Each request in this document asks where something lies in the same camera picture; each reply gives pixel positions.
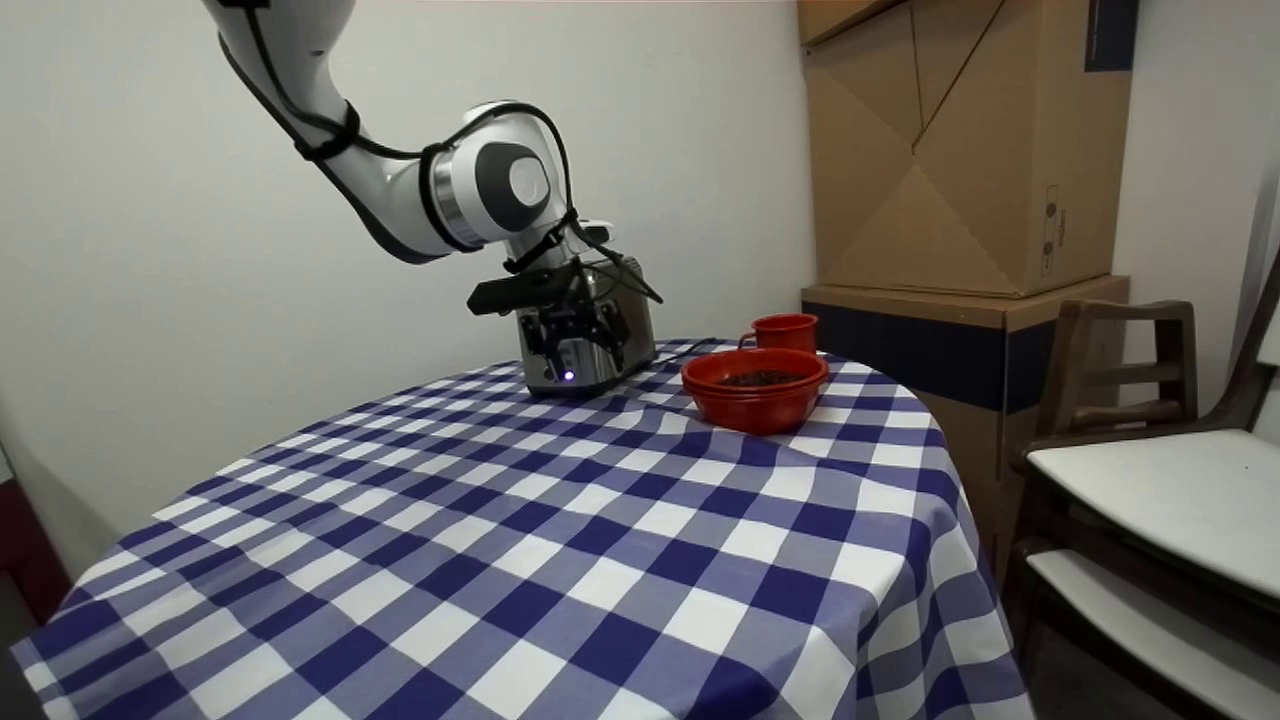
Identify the tall cardboard box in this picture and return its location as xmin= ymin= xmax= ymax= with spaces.
xmin=797 ymin=0 xmax=1146 ymax=298

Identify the blue white checkered tablecloth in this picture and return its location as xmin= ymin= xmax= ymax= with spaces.
xmin=10 ymin=337 xmax=1039 ymax=720

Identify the red bowl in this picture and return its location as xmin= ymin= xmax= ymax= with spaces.
xmin=679 ymin=346 xmax=832 ymax=439

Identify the cardboard box with dark band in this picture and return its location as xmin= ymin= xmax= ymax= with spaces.
xmin=797 ymin=272 xmax=1135 ymax=571

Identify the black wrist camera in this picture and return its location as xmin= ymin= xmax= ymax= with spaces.
xmin=465 ymin=266 xmax=561 ymax=320

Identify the red mug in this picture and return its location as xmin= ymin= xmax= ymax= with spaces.
xmin=737 ymin=309 xmax=826 ymax=360

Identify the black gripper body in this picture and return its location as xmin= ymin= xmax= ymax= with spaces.
xmin=519 ymin=254 xmax=631 ymax=344

